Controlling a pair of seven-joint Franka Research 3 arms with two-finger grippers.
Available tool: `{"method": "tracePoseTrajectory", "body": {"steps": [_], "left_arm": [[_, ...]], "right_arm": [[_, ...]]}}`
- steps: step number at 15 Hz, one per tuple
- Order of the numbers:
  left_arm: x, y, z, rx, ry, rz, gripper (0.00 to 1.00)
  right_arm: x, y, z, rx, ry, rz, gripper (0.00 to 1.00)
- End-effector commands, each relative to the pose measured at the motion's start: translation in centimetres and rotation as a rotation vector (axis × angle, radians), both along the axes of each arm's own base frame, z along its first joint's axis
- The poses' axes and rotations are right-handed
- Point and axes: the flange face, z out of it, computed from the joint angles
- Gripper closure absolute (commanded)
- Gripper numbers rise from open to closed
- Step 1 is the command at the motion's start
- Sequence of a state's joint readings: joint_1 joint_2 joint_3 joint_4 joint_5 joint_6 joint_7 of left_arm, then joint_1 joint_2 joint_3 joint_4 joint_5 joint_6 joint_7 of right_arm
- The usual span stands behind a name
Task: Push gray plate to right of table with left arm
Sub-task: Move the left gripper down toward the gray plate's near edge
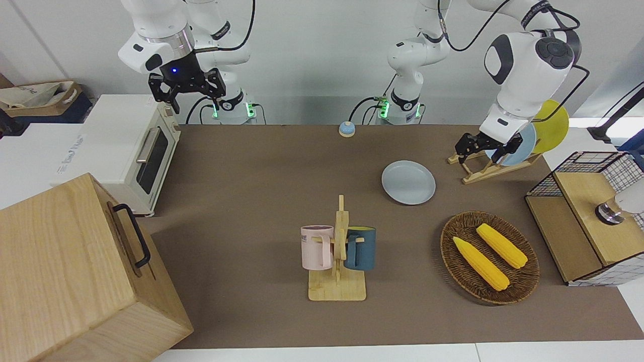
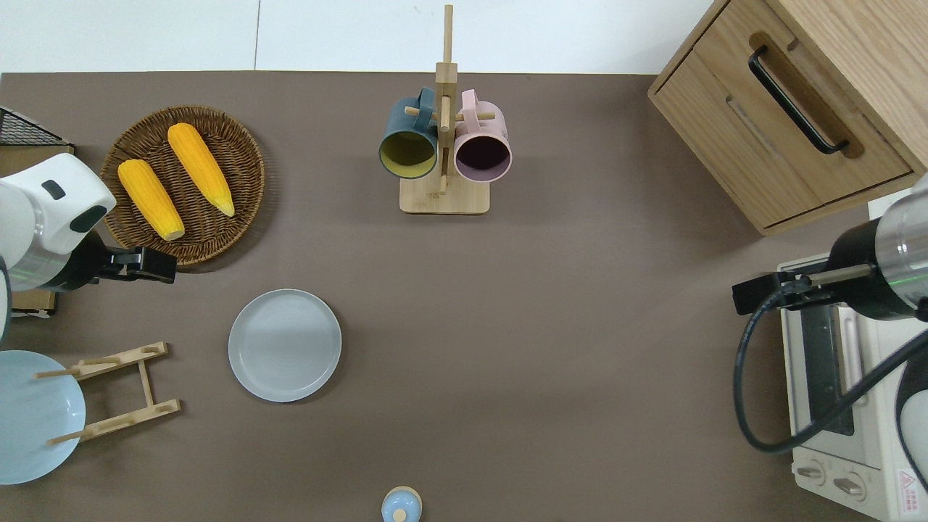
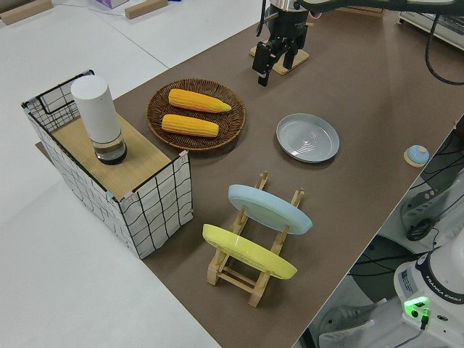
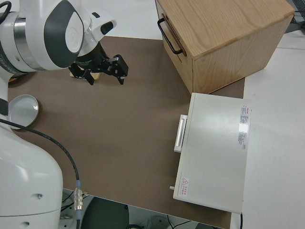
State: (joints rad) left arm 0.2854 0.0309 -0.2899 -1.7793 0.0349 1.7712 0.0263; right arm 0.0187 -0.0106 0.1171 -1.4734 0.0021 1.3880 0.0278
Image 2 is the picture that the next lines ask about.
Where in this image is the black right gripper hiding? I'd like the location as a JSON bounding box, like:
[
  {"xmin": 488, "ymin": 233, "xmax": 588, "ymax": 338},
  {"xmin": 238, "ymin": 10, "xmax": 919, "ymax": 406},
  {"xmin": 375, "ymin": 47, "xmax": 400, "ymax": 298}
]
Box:
[{"xmin": 732, "ymin": 217, "xmax": 916, "ymax": 323}]

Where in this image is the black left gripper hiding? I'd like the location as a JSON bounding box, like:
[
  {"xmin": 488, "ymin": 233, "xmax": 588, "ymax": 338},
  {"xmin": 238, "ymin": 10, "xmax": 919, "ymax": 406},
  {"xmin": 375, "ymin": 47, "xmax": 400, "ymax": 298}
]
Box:
[{"xmin": 54, "ymin": 231, "xmax": 177, "ymax": 293}]

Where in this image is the gray plate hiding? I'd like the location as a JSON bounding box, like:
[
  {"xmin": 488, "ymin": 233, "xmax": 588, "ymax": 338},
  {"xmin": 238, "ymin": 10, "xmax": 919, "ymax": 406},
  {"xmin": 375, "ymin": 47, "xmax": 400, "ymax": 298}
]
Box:
[{"xmin": 228, "ymin": 289, "xmax": 342, "ymax": 403}]

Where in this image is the wooden plate rack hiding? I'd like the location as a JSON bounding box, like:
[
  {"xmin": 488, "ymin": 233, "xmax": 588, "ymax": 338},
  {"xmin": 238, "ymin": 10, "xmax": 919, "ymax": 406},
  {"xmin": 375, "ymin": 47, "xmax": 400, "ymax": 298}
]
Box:
[{"xmin": 35, "ymin": 342, "xmax": 181, "ymax": 445}]

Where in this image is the light blue plate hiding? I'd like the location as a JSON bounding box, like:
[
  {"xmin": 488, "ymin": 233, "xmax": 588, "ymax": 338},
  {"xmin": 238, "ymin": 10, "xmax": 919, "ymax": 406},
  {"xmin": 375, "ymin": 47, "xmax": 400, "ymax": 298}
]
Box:
[{"xmin": 0, "ymin": 350, "xmax": 86, "ymax": 485}]

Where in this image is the short yellow corn cob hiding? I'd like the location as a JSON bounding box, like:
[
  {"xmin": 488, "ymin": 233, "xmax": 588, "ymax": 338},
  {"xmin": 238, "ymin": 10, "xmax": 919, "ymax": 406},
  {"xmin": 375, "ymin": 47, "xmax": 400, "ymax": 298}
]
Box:
[{"xmin": 117, "ymin": 159, "xmax": 186, "ymax": 241}]

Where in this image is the brown wicker tray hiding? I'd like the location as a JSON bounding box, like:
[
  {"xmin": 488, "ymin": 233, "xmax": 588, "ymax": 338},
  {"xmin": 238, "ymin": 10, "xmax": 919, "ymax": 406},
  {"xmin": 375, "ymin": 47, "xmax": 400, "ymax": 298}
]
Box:
[{"xmin": 101, "ymin": 106, "xmax": 265, "ymax": 266}]

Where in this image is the long yellow corn cob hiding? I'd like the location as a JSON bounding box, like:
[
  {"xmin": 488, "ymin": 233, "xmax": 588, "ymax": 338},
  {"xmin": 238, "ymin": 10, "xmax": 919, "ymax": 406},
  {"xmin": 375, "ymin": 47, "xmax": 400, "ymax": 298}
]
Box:
[{"xmin": 167, "ymin": 123, "xmax": 236, "ymax": 218}]

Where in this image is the wooden drawer cabinet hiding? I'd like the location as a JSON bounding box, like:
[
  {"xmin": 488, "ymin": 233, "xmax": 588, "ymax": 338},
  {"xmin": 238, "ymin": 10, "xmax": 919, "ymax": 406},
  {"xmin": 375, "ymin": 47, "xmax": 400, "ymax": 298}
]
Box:
[{"xmin": 647, "ymin": 0, "xmax": 928, "ymax": 236}]

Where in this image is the cream toaster oven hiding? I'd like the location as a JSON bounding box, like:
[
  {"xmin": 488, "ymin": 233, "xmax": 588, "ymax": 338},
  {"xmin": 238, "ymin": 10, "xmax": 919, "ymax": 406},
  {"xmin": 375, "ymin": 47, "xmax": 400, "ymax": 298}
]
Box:
[{"xmin": 778, "ymin": 254, "xmax": 928, "ymax": 522}]

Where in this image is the teal mug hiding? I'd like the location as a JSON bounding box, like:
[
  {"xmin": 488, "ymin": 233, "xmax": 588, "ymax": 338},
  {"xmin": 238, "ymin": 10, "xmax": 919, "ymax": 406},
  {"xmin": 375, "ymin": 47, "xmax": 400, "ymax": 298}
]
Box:
[{"xmin": 378, "ymin": 88, "xmax": 440, "ymax": 180}]

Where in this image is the wooden mug tree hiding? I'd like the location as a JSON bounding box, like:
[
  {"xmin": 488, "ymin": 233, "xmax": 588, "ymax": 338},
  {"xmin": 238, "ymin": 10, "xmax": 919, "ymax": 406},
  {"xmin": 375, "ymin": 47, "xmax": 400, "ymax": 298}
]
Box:
[{"xmin": 399, "ymin": 4, "xmax": 491, "ymax": 215}]

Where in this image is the pink mug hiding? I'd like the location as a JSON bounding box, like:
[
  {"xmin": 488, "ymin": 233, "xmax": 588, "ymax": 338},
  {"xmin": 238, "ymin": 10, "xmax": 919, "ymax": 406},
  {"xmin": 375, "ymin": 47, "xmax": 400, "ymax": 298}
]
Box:
[{"xmin": 454, "ymin": 89, "xmax": 513, "ymax": 183}]

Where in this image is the blue bell on wooden base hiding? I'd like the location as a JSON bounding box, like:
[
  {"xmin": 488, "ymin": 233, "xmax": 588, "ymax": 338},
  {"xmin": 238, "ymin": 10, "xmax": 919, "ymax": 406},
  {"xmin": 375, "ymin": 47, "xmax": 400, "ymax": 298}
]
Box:
[{"xmin": 381, "ymin": 486, "xmax": 423, "ymax": 522}]

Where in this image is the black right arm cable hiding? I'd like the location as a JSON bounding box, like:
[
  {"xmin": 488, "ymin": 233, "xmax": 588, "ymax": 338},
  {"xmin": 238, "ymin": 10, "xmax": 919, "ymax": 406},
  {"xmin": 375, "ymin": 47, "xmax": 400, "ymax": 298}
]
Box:
[{"xmin": 734, "ymin": 289, "xmax": 928, "ymax": 455}]

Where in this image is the black cabinet handle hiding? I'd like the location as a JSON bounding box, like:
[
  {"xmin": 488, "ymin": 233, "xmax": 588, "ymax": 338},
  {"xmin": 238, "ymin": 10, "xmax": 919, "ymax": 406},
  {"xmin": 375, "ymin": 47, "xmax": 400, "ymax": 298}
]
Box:
[{"xmin": 749, "ymin": 45, "xmax": 849, "ymax": 155}]

